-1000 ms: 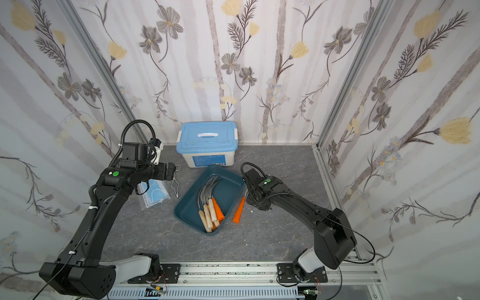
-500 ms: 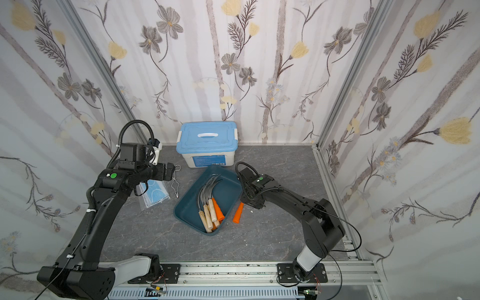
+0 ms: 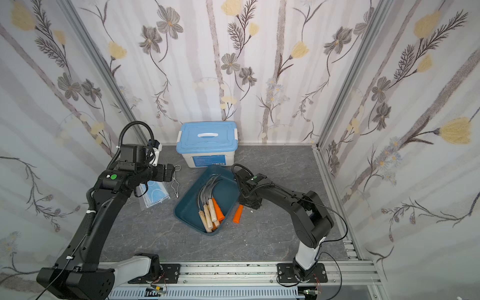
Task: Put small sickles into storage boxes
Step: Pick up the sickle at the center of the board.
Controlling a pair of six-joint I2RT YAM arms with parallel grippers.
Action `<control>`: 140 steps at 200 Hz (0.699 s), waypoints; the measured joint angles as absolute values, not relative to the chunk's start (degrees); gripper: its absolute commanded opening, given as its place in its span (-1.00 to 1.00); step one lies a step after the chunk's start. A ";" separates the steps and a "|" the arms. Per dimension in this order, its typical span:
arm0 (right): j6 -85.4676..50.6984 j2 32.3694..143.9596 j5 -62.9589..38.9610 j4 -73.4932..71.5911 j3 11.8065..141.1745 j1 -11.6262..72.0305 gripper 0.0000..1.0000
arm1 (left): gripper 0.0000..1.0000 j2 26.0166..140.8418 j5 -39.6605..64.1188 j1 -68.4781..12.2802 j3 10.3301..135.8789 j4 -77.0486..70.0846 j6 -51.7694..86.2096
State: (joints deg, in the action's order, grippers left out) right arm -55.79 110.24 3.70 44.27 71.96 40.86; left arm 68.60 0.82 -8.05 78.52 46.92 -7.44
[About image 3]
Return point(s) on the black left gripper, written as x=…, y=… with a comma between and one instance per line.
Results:
x=167, y=172

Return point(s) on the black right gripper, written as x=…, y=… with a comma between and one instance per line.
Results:
x=249, y=200

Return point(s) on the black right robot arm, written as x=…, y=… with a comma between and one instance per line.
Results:
x=311, y=220

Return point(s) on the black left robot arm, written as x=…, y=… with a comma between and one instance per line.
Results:
x=77, y=274

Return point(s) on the bagged blue face masks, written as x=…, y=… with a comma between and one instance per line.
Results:
x=154, y=193

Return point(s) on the teal plastic tray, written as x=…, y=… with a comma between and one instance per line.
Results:
x=226, y=194

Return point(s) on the white box with blue lid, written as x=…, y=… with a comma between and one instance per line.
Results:
x=203, y=144

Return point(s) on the metal wire tongs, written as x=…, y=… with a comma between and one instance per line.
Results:
x=174, y=183

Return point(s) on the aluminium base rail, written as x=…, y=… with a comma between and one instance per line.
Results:
x=255, y=280

